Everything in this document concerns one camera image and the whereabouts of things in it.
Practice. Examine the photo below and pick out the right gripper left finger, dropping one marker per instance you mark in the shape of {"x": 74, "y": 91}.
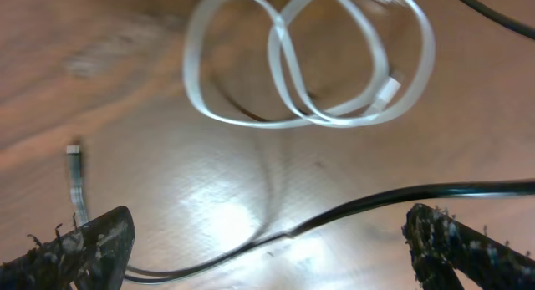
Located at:
{"x": 91, "y": 256}

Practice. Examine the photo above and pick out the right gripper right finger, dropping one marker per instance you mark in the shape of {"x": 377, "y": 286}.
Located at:
{"x": 440, "y": 245}

